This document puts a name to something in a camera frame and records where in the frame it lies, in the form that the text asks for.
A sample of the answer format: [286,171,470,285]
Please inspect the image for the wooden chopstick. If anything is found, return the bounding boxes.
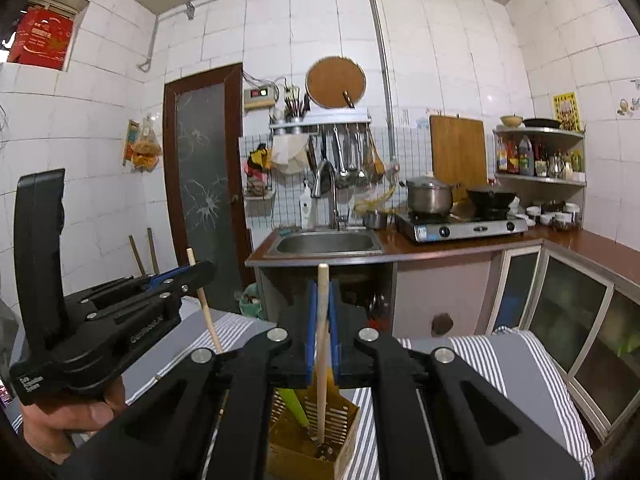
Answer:
[316,263,330,445]
[185,247,225,356]

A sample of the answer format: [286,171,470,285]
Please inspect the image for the green plastic utensil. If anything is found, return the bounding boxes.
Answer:
[277,388,310,430]

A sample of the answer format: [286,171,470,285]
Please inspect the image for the yellow perforated utensil holder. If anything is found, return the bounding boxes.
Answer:
[266,386,360,480]

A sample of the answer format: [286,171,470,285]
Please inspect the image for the steel kitchen sink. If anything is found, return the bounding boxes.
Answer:
[266,230,383,258]

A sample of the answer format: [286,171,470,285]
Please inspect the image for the person's left hand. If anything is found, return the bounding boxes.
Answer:
[20,377,127,465]

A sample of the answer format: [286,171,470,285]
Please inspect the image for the white soap bottle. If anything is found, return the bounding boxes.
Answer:
[298,181,314,230]

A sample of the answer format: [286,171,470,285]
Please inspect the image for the hanging snack bags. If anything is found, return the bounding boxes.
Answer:
[122,115,162,172]

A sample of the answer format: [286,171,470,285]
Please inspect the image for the steel faucet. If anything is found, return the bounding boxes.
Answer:
[311,158,348,231]

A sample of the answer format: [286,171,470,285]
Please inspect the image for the dark wooden glass door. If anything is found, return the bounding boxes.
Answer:
[163,63,255,313]

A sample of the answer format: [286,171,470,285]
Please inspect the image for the steel gas stove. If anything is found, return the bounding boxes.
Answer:
[395,210,528,244]

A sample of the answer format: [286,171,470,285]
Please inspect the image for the hanging utensil rack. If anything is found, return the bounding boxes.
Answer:
[269,107,386,188]

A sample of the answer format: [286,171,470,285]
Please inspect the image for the black wok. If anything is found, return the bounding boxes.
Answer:
[466,185,516,211]

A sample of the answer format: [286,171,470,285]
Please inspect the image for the steel cooking pot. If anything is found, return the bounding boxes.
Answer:
[405,177,458,214]

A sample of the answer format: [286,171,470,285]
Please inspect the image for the round wooden board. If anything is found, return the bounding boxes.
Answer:
[306,56,367,108]

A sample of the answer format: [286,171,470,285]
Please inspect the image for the rectangular wooden cutting board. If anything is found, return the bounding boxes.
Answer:
[430,115,487,202]

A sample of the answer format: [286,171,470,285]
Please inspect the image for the red cardboard box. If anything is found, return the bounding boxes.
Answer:
[8,8,74,70]

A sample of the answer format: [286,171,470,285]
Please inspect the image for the corner wall shelf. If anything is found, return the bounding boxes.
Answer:
[494,125,587,207]

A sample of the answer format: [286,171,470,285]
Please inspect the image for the yellow wall poster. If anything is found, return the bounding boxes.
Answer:
[552,92,582,132]

